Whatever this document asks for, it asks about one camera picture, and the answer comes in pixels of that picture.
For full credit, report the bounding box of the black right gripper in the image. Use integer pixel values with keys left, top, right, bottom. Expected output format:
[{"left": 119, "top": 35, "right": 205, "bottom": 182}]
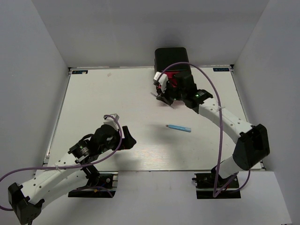
[{"left": 157, "top": 82, "right": 186, "bottom": 106}]

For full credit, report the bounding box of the pink top drawer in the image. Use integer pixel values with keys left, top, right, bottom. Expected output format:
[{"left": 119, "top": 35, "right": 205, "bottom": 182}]
[{"left": 165, "top": 71, "right": 179, "bottom": 82}]

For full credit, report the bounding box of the light blue marker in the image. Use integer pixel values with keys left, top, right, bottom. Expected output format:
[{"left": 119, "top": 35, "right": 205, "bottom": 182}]
[{"left": 166, "top": 124, "right": 191, "bottom": 133}]

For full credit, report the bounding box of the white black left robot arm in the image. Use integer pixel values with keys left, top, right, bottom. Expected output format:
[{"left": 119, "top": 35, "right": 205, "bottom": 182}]
[{"left": 8, "top": 124, "right": 136, "bottom": 225}]

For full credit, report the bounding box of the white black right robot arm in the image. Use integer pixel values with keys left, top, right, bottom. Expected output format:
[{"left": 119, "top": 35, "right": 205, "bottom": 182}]
[{"left": 154, "top": 71, "right": 270, "bottom": 187}]

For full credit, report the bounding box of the black drawer cabinet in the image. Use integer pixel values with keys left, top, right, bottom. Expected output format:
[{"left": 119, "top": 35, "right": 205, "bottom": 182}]
[{"left": 154, "top": 47, "right": 189, "bottom": 72}]

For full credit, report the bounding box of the blue label right corner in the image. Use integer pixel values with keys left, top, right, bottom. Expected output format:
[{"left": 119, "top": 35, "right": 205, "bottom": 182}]
[{"left": 213, "top": 67, "right": 230, "bottom": 72}]

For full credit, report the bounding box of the blue label corner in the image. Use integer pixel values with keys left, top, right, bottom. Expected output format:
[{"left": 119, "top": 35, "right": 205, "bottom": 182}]
[
  {"left": 213, "top": 67, "right": 230, "bottom": 72},
  {"left": 72, "top": 70, "right": 88, "bottom": 75}
]

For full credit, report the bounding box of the blue label left corner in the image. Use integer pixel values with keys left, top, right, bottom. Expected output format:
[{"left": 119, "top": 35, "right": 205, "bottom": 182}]
[{"left": 72, "top": 70, "right": 88, "bottom": 75}]

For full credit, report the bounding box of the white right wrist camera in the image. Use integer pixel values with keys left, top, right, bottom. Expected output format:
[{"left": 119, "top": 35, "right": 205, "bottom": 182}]
[{"left": 154, "top": 72, "right": 168, "bottom": 93}]

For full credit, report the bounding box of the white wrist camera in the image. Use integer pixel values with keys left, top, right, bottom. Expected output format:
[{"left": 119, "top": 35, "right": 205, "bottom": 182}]
[
  {"left": 154, "top": 72, "right": 168, "bottom": 93},
  {"left": 104, "top": 113, "right": 120, "bottom": 130}
]

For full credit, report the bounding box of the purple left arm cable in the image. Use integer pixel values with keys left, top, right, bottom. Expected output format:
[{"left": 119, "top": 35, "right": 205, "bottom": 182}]
[{"left": 0, "top": 114, "right": 124, "bottom": 210}]

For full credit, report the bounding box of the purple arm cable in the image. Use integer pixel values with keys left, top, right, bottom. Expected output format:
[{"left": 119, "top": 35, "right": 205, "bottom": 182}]
[
  {"left": 0, "top": 114, "right": 124, "bottom": 210},
  {"left": 154, "top": 62, "right": 251, "bottom": 198}
]

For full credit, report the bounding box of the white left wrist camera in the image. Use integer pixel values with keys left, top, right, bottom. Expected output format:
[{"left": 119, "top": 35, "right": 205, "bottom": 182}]
[{"left": 104, "top": 113, "right": 120, "bottom": 130}]

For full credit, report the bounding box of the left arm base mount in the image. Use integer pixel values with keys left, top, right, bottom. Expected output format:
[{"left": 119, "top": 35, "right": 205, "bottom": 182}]
[{"left": 68, "top": 172, "right": 119, "bottom": 198}]

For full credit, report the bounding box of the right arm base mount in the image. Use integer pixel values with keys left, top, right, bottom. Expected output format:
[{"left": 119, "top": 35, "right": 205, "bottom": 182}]
[{"left": 192, "top": 172, "right": 241, "bottom": 200}]

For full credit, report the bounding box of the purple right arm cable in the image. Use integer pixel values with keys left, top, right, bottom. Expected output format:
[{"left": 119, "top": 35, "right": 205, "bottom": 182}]
[{"left": 154, "top": 62, "right": 251, "bottom": 198}]

